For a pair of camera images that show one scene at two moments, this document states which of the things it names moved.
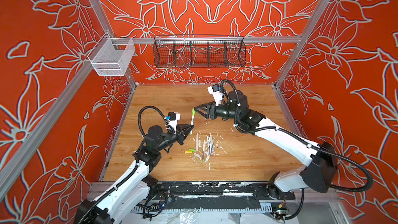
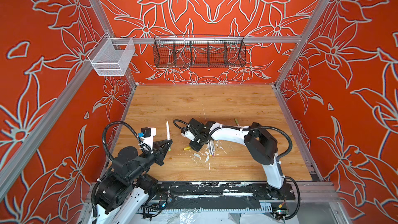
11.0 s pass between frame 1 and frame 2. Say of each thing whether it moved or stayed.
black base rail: stayed
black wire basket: stayed
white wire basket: stayed
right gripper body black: moved
